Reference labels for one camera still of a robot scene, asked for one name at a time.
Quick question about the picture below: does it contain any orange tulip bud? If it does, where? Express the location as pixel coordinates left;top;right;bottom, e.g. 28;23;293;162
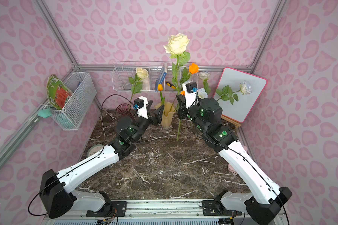
157;84;165;106

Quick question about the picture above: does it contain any white rose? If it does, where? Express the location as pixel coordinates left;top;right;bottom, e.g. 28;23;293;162
198;71;211;95

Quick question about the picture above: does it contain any large orange rose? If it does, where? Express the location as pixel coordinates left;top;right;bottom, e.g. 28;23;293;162
173;63;200;112

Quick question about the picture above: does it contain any cream rose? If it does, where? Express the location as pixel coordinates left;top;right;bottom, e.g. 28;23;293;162
128;67;150;101
163;33;192;142

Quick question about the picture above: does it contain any pale blue rose back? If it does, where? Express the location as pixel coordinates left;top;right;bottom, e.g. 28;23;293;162
216;81;252;105

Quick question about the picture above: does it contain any pale blue rose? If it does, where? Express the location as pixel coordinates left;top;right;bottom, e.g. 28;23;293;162
216;81;252;105
197;88;208;99

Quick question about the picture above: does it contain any teal round alarm clock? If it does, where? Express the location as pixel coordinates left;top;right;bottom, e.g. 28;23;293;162
86;144;104;157

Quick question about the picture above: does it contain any pink pencil case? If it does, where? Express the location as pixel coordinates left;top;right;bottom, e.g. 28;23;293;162
227;144;248;173

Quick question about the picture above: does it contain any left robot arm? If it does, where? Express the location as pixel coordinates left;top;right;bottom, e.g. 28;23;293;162
39;98;164;219

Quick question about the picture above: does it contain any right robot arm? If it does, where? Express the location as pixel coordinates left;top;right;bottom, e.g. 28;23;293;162
176;93;293;225

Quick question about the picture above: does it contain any yellow flared vase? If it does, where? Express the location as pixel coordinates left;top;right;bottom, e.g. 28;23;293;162
161;101;176;130

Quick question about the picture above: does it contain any dark red glass vase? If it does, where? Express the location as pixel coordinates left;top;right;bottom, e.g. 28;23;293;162
116;104;135;120

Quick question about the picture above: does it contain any yellow utility knife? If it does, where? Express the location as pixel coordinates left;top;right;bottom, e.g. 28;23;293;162
165;82;177;90

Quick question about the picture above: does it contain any blue book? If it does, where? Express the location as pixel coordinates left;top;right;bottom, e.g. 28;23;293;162
155;62;167;91

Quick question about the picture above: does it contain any wooden easel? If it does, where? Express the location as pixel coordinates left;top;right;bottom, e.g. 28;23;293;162
221;115;241;128

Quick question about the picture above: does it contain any green red picture plate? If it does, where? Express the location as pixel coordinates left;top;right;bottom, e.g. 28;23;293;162
47;74;73;110

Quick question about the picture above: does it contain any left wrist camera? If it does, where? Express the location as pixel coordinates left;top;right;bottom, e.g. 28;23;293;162
134;96;148;119

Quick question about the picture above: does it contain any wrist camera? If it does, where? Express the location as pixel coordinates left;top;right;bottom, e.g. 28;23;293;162
183;82;198;109
134;96;148;119

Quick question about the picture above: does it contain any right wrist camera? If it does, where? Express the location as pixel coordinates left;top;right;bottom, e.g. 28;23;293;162
183;82;198;109

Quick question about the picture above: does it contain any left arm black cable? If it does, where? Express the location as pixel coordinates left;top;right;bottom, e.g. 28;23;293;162
27;94;137;217

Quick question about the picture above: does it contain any clear wall shelf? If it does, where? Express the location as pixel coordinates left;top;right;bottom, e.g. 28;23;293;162
112;61;199;93

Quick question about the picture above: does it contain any whiteboard with pink frame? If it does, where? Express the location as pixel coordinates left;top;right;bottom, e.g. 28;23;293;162
214;67;267;123

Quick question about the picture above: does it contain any white wire basket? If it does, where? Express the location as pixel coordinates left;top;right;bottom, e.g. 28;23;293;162
51;72;97;131

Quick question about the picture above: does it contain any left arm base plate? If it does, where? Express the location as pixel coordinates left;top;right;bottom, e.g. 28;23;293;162
86;201;128;218

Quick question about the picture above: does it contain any mint green wall hook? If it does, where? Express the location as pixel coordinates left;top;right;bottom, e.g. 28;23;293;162
38;108;52;119

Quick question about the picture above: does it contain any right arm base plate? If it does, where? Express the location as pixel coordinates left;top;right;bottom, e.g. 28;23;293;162
198;200;242;217

